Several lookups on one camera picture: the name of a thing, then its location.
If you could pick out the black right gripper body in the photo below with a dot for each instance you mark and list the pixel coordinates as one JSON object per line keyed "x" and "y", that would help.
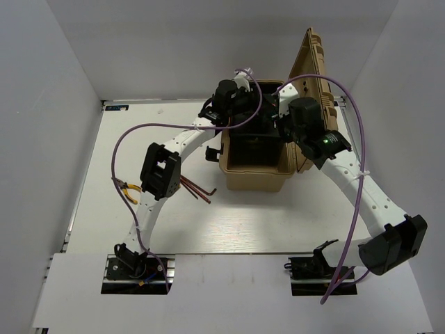
{"x": 290, "y": 132}

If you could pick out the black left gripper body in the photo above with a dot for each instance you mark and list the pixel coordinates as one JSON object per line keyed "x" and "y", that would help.
{"x": 244, "y": 103}

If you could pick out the tan plastic toolbox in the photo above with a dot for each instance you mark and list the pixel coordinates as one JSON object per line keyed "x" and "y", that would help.
{"x": 307, "y": 77}

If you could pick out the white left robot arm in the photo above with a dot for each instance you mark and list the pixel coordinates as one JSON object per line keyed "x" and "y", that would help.
{"x": 161, "y": 170}

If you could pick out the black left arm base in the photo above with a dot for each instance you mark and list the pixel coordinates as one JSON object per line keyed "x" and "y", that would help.
{"x": 125, "y": 264}

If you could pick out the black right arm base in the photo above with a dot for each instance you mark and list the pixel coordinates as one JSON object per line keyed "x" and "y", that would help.
{"x": 309, "y": 268}

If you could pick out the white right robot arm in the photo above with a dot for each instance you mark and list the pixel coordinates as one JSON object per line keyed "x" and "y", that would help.
{"x": 395, "y": 237}

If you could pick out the black toolbox tray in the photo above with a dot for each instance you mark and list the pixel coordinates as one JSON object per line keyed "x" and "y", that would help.
{"x": 256, "y": 140}

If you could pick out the blue label sticker left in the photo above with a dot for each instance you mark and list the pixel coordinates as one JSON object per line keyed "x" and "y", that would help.
{"x": 117, "y": 108}

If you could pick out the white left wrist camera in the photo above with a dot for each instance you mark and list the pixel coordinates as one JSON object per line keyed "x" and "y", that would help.
{"x": 242, "y": 78}

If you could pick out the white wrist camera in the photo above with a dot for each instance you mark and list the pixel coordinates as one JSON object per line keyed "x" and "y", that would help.
{"x": 286, "y": 94}
{"x": 242, "y": 78}

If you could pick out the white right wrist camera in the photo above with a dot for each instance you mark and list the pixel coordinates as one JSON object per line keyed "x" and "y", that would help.
{"x": 286, "y": 94}

